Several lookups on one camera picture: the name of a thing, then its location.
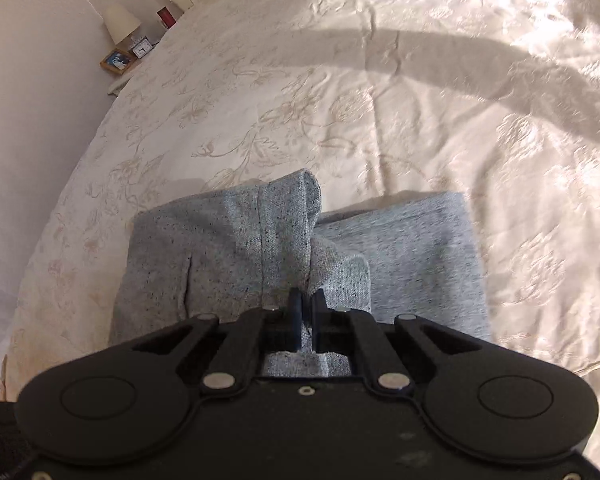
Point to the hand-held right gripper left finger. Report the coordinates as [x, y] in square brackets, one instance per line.
[295, 321]

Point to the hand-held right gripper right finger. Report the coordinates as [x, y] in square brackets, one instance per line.
[317, 321]

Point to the grey speckled pants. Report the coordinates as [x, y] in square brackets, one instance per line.
[220, 245]

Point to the white embroidered bedspread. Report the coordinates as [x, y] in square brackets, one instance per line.
[380, 110]

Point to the white nightstand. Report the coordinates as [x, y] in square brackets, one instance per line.
[121, 83]

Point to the small white clock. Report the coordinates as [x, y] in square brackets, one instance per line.
[142, 49]

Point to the red box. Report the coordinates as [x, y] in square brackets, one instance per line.
[165, 17]

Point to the white shade table lamp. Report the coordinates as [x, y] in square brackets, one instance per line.
[121, 22]

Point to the wooden photo frame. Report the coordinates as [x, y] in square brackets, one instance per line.
[116, 61]

